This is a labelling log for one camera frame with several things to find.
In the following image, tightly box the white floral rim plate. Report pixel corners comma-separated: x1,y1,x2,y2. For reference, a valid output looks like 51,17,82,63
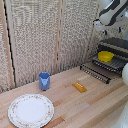
7,93,55,128

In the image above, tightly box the white blurry rounded object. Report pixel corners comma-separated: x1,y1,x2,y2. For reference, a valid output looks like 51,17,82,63
110,103,128,128

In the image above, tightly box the wooden screen post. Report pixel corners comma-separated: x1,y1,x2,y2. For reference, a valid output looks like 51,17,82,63
83,0,101,64
0,0,16,90
53,0,65,73

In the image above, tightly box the black oven wire tray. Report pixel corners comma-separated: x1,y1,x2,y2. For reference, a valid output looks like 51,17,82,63
89,50,128,73

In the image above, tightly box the black wire dish rack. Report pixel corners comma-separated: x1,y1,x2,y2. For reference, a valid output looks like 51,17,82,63
79,63,112,85

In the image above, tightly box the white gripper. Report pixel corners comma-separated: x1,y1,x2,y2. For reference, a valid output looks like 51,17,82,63
93,19,125,36

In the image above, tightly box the yellow bowl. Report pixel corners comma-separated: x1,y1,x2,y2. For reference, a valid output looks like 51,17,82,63
97,50,115,63

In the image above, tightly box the orange rectangular block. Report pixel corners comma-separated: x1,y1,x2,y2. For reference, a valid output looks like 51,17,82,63
72,82,88,93

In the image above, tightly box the blue cup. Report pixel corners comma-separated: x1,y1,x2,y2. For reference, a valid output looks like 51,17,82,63
38,71,52,92

